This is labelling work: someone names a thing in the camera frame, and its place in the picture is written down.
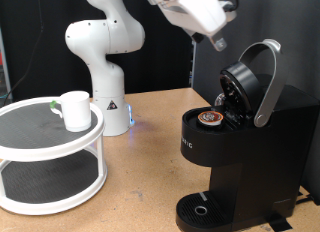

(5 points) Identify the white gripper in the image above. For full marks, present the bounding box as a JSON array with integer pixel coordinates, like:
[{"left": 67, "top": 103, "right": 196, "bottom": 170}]
[{"left": 156, "top": 0, "right": 228, "bottom": 53}]

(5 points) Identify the white two-tier turntable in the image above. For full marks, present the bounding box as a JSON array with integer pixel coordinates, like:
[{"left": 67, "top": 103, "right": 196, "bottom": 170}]
[{"left": 0, "top": 96, "right": 108, "bottom": 216}]

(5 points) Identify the black tape piece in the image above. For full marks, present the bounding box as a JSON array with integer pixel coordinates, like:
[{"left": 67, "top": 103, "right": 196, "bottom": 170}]
[{"left": 264, "top": 212, "right": 294, "bottom": 232}]

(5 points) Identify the black Keurig coffee machine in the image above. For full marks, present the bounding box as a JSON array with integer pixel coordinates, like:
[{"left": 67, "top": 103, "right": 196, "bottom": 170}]
[{"left": 175, "top": 38, "right": 320, "bottom": 232}]

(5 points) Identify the white mug with green tape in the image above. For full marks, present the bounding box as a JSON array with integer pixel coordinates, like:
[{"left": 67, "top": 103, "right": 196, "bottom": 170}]
[{"left": 49, "top": 90, "right": 93, "bottom": 133}]

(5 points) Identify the Donut Shop coffee pod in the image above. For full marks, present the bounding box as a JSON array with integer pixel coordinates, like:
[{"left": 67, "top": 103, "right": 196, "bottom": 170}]
[{"left": 196, "top": 110, "right": 225, "bottom": 127}]

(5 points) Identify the black pod coffee machine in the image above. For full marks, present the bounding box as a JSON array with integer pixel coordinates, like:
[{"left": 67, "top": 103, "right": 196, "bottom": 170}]
[{"left": 191, "top": 0, "right": 320, "bottom": 206}]

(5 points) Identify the black curtain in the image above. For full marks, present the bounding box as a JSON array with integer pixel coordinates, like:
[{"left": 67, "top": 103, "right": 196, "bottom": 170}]
[{"left": 0, "top": 0, "right": 195, "bottom": 103}]

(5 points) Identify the black power cable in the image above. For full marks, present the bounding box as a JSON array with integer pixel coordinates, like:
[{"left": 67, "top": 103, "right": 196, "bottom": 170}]
[{"left": 294, "top": 191, "right": 315, "bottom": 206}]

